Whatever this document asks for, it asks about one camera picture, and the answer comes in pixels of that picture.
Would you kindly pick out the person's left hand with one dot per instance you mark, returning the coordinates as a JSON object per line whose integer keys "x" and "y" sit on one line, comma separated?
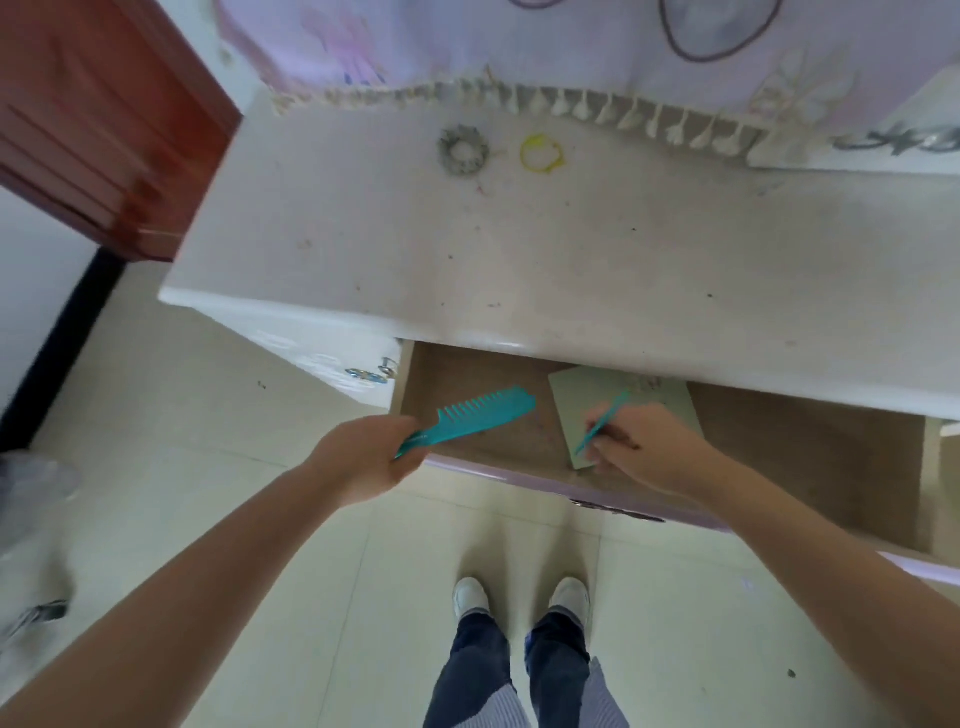
{"x": 358, "y": 461}

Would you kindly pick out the person's right hand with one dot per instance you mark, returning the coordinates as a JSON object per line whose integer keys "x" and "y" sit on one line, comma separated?
{"x": 658, "y": 448}

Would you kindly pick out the person's left fingers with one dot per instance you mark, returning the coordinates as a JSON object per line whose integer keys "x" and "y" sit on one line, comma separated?
{"x": 409, "y": 465}

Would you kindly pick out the person's right fingers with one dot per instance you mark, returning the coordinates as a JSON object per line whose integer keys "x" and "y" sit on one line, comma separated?
{"x": 604, "y": 444}

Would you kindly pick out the thin teal stick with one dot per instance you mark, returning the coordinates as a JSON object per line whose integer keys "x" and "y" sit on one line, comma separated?
{"x": 604, "y": 421}

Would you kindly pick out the teal wide-tooth comb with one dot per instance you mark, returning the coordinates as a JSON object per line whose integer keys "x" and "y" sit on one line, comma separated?
{"x": 480, "y": 417}

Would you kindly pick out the person's left forearm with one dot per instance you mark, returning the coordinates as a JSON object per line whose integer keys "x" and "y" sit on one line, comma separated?
{"x": 180, "y": 607}

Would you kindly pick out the person's right forearm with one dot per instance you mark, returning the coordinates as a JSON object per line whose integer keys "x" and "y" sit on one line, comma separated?
{"x": 832, "y": 577}

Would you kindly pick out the pale green notebook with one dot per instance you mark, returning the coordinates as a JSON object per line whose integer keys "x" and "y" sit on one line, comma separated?
{"x": 585, "y": 397}

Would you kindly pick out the metal drawer knob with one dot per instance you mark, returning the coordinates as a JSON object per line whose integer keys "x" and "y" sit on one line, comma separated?
{"x": 371, "y": 373}

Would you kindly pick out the white left shoe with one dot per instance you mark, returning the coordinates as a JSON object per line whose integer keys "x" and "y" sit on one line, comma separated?
{"x": 470, "y": 596}

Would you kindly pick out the white shoe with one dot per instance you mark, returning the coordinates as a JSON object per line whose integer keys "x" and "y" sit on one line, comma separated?
{"x": 470, "y": 596}
{"x": 570, "y": 598}

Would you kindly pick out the white right shoe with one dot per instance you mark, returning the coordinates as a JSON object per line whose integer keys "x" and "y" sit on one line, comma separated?
{"x": 570, "y": 598}

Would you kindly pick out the open wooden drawer purple front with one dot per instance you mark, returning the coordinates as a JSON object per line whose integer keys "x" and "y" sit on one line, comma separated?
{"x": 787, "y": 457}

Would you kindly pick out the white dresser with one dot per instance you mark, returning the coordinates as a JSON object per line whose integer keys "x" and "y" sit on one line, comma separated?
{"x": 570, "y": 255}

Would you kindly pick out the blue jeans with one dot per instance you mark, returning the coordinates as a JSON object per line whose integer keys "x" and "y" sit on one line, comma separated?
{"x": 480, "y": 667}

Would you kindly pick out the grey scrunchie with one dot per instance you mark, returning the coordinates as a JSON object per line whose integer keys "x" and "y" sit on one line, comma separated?
{"x": 463, "y": 151}

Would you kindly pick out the clear plastic bag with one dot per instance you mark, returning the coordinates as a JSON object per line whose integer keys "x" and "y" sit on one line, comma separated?
{"x": 30, "y": 499}

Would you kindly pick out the lilac tasselled cloth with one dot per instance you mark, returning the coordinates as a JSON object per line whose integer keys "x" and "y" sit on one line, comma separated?
{"x": 615, "y": 52}

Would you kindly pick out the white board grey lettering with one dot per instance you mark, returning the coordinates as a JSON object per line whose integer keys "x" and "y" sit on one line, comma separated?
{"x": 862, "y": 139}

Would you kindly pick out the grey metal object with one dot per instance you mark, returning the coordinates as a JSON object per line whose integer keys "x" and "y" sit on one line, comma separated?
{"x": 37, "y": 615}

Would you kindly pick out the red-brown wooden door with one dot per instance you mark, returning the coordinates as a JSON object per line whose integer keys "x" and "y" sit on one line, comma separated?
{"x": 90, "y": 112}

